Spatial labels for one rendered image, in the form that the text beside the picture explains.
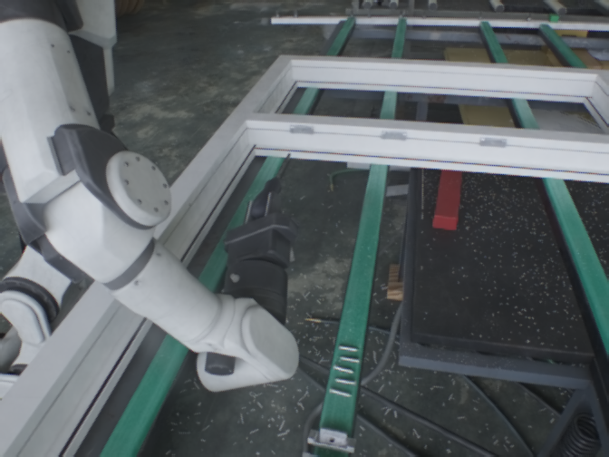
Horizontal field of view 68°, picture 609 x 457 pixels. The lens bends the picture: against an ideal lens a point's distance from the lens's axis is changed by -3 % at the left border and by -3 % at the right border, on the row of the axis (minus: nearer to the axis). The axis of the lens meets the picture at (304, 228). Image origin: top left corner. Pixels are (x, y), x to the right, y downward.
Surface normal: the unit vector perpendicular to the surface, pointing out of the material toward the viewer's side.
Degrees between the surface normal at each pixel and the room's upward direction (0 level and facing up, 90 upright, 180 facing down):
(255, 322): 61
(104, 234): 75
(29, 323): 90
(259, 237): 35
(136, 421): 0
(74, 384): 90
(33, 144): 46
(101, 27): 95
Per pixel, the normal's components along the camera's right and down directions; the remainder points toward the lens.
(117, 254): 0.47, 0.33
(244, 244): -0.54, -0.50
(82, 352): 0.98, 0.10
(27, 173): -0.21, 0.36
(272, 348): 0.84, -0.30
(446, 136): -0.21, 0.59
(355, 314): -0.04, -0.80
